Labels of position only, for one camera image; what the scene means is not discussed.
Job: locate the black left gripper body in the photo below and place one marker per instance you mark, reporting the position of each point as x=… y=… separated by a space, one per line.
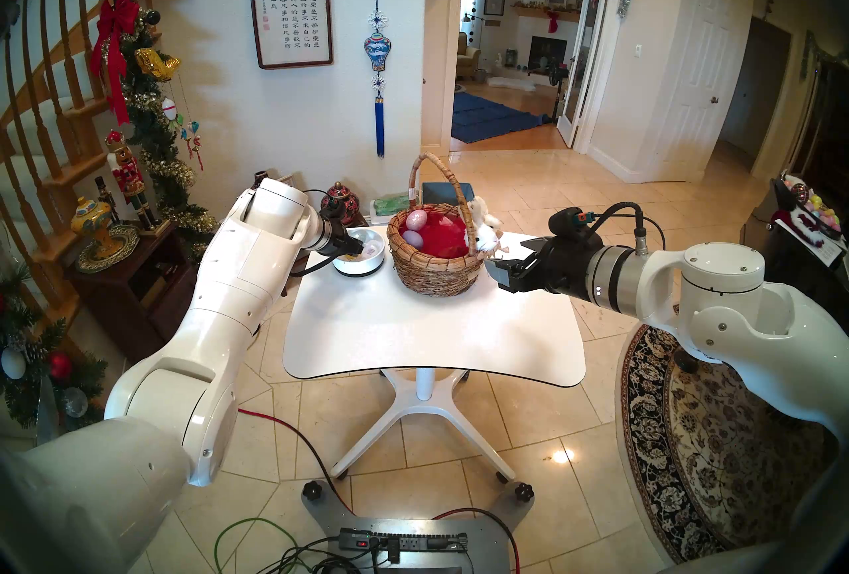
x=341 y=242

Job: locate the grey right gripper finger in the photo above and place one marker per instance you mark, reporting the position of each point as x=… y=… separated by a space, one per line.
x=524 y=255
x=505 y=277

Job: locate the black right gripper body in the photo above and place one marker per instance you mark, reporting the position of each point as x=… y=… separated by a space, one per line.
x=564 y=267

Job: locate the purple easter egg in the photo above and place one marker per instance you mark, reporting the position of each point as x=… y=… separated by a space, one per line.
x=412 y=239

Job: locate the pink glitter easter egg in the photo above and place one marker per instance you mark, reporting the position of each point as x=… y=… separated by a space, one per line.
x=416 y=219

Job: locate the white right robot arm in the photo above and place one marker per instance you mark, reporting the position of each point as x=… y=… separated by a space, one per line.
x=729 y=307

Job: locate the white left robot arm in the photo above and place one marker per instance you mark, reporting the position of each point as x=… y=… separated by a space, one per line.
x=232 y=287

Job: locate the white egg hanging ornament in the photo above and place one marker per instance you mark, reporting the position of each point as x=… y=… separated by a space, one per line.
x=170 y=110

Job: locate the dark red patterned egg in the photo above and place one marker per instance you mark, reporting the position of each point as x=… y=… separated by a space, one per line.
x=800 y=189

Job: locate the pastel egg decoration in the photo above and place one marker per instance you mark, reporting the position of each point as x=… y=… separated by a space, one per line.
x=826 y=214

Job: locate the white round bowl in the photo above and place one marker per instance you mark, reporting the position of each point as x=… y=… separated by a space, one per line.
x=368 y=267

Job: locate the white plush bunny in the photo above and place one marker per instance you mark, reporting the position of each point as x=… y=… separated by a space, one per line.
x=487 y=239

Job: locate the red black ceramic jar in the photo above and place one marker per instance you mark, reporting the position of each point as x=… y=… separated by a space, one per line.
x=345 y=201

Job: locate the green jade stone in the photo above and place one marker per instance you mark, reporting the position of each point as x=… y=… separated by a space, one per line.
x=391 y=203

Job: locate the cream plush bunny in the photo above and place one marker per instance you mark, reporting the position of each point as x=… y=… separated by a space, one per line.
x=483 y=211

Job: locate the red tulle cloth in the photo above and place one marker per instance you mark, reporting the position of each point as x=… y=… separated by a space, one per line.
x=448 y=237

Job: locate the blue fabric storage box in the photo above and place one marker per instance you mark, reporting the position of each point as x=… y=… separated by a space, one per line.
x=438 y=191

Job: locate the small dark vase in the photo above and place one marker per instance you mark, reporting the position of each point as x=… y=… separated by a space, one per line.
x=259 y=176

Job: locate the blue floor rug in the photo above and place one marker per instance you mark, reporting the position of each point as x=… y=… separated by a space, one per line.
x=487 y=118

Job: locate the white fluffy pet bed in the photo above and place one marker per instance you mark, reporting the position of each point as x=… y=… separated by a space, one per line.
x=511 y=84

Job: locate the black floor fan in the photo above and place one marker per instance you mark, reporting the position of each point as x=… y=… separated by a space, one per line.
x=559 y=73

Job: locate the green christmas garland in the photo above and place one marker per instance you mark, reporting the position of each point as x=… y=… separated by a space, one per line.
x=166 y=161

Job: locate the blue vase knot hanging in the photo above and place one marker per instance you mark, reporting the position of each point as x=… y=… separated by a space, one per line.
x=377 y=52

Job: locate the black fireplace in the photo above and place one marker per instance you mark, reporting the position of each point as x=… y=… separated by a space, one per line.
x=547 y=54

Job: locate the beige armchair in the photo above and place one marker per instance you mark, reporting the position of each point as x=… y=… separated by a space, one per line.
x=467 y=56

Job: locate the white glass french door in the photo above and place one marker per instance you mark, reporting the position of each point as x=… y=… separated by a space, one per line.
x=584 y=48

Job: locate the brass decorative plate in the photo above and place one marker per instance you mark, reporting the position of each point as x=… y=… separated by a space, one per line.
x=123 y=247

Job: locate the red nutcracker figure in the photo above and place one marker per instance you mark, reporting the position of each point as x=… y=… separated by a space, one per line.
x=126 y=174

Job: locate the black piano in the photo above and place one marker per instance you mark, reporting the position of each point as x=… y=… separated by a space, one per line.
x=789 y=287

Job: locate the white panel door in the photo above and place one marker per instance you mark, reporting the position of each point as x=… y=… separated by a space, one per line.
x=703 y=81

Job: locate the red christmas stocking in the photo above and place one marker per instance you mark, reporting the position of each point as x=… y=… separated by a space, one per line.
x=553 y=22

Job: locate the small black nutcracker figure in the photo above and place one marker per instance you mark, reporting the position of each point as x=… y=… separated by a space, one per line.
x=106 y=201

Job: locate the red santa hat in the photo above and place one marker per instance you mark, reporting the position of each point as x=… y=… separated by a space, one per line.
x=802 y=226

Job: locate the oriental patterned round rug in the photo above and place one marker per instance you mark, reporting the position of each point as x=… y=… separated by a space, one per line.
x=716 y=466

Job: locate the yellow ceramic vase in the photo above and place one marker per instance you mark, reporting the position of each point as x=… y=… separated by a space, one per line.
x=89 y=217

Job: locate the gold fish ornament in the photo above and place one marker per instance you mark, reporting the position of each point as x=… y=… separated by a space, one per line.
x=156 y=63

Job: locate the white paper sheet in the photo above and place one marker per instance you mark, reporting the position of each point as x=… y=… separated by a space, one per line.
x=829 y=253

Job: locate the wooden staircase railing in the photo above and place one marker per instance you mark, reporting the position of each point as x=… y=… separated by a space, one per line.
x=73 y=171

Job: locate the black power strip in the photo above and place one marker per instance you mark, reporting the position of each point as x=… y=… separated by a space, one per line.
x=418 y=541

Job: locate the red ribbon bow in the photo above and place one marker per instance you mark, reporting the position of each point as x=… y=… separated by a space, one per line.
x=113 y=48

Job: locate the red bauble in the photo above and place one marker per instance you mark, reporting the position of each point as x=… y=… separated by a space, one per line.
x=60 y=365

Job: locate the silver bauble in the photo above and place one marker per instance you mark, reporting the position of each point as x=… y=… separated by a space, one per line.
x=75 y=403

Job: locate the small christmas tree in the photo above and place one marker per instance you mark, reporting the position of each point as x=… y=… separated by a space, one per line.
x=26 y=327

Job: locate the silver green tinsel garland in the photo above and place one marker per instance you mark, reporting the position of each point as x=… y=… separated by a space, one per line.
x=808 y=48

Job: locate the white bauble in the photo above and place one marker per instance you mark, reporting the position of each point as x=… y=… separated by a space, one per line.
x=13 y=363

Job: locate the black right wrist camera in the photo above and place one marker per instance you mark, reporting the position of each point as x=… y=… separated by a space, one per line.
x=570 y=222

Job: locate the white table pedestal base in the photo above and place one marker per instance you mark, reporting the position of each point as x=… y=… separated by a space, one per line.
x=424 y=403

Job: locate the black framed wall picture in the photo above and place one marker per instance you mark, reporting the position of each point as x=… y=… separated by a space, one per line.
x=494 y=0

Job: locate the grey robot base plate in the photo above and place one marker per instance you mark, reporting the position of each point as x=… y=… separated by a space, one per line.
x=494 y=539

